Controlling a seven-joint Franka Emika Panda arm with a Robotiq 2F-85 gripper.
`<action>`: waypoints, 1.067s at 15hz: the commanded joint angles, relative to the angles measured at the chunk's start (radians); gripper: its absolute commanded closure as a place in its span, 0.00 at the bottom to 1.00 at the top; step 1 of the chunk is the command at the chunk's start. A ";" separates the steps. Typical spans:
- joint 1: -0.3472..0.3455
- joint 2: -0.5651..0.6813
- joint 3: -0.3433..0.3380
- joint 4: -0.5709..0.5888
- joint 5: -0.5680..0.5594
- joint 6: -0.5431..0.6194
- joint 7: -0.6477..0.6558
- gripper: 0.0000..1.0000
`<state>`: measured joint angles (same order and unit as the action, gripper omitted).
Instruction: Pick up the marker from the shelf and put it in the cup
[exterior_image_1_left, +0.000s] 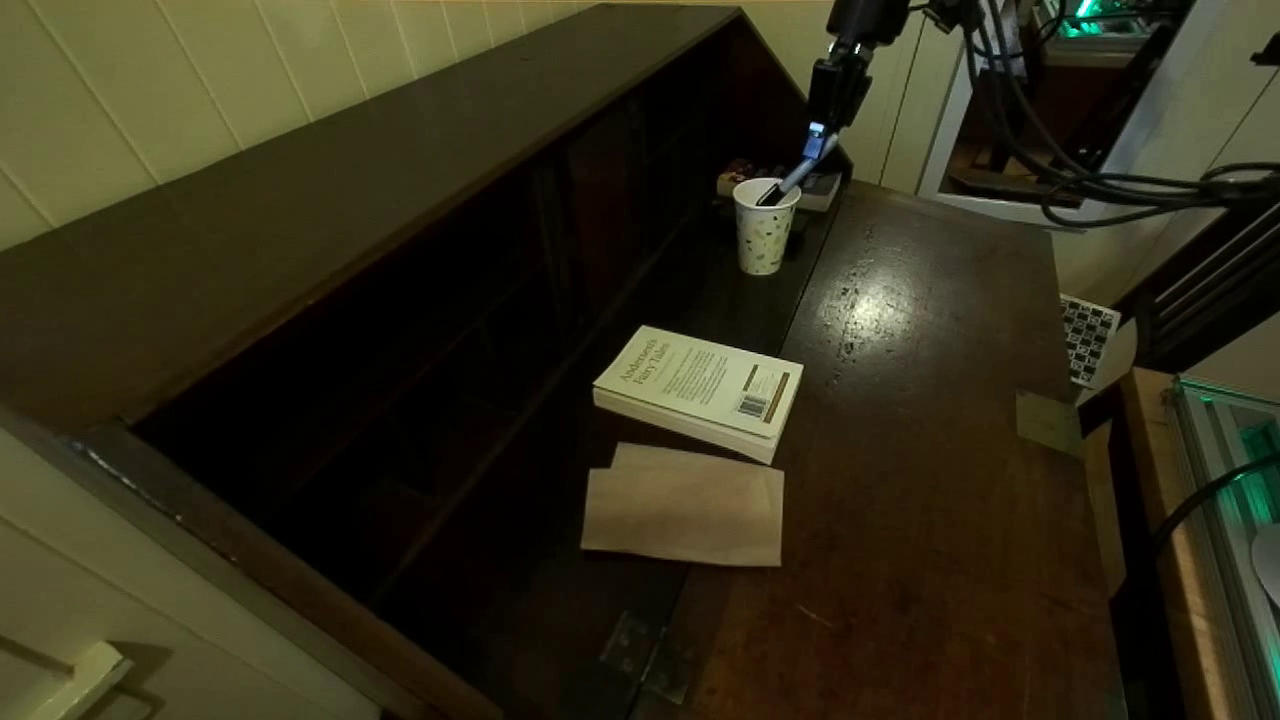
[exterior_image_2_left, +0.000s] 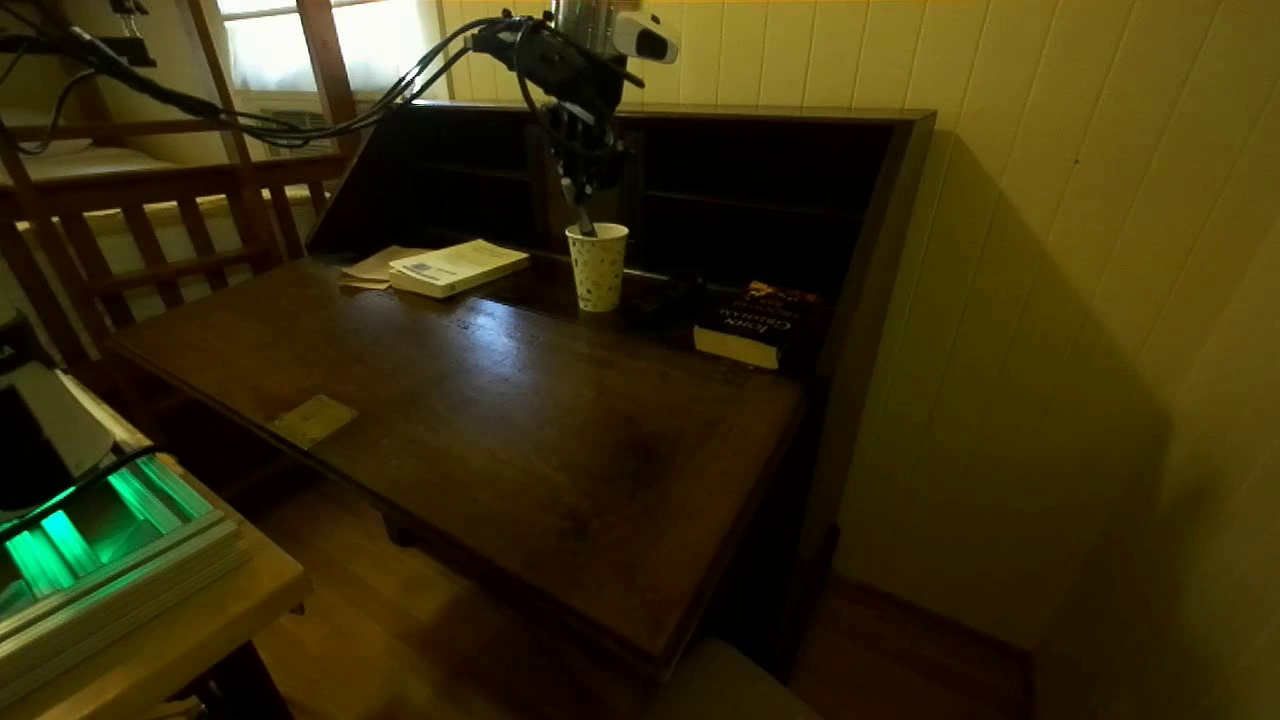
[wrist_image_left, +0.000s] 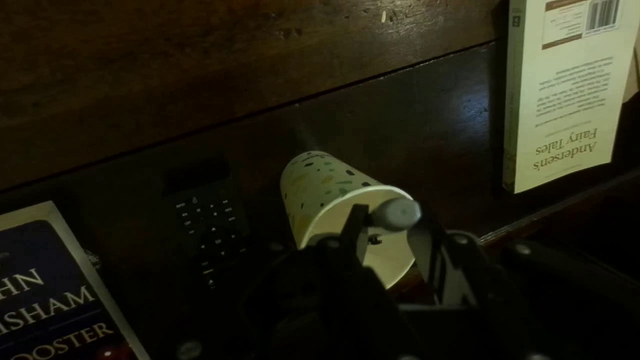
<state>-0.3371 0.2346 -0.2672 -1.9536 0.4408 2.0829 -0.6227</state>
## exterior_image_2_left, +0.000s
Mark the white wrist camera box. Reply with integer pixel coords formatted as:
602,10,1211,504
606,9,684,66

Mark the thin beige paper booklet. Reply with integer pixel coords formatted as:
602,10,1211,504
334,243,431,295

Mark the white dotted paper cup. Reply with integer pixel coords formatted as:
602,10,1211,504
559,218,632,317

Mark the small beige paper note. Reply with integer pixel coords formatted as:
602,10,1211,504
269,390,365,450

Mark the white paperback book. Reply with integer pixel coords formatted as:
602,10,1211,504
382,234,531,305

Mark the white window curtain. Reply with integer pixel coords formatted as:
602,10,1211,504
211,0,450,105

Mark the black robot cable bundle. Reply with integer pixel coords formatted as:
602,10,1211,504
0,10,534,151

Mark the dark wooden secretary desk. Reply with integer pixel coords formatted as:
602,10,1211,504
103,96,935,684

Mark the dark hardcover book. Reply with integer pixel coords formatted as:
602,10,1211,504
686,277,830,376

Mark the green lit electronic box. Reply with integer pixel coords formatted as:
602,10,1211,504
0,356,256,712

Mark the wooden chair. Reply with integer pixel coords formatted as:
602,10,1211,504
0,116,352,369

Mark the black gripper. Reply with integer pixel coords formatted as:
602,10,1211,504
469,10,637,211

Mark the wooden ladder post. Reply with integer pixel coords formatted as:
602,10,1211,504
290,0,365,159

